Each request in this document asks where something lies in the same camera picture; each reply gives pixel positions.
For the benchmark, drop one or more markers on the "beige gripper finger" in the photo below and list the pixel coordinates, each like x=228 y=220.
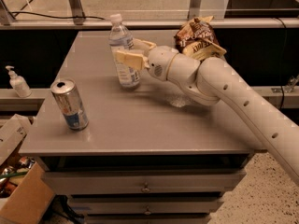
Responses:
x=145 y=46
x=134 y=58

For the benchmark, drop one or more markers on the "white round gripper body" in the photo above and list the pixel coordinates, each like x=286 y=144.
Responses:
x=159 y=62

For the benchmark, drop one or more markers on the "clear plastic water bottle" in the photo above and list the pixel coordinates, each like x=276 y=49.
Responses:
x=121 y=38

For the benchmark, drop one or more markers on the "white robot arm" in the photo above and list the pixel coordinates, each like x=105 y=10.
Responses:
x=213 y=80

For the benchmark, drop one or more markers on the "white pump dispenser bottle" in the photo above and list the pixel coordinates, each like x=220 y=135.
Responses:
x=18 y=83

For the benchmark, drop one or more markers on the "brown chip bag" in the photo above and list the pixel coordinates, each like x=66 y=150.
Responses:
x=196 y=39

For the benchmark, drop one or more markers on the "silver blue drink can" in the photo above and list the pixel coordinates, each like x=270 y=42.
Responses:
x=66 y=95

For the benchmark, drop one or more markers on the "grey drawer cabinet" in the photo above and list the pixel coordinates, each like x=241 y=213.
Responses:
x=188 y=154

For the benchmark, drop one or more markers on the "top drawer knob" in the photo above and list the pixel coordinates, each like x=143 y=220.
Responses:
x=146 y=188

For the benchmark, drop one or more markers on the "drawer knob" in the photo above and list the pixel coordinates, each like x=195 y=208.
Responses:
x=146 y=188
x=147 y=212

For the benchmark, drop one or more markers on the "cardboard box with items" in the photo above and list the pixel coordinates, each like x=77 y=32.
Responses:
x=24 y=198

